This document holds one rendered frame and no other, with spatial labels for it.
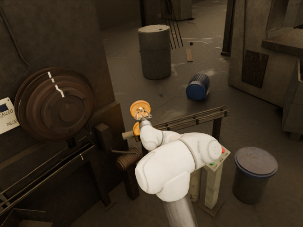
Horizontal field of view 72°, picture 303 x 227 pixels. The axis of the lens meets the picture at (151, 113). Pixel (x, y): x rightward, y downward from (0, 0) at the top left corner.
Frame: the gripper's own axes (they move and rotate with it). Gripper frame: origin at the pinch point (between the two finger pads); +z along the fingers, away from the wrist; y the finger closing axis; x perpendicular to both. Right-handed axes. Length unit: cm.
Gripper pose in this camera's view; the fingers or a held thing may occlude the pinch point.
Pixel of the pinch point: (140, 108)
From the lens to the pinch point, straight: 159.0
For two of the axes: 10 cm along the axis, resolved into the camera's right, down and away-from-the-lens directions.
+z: -2.0, -5.8, 7.9
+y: 9.8, -1.9, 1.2
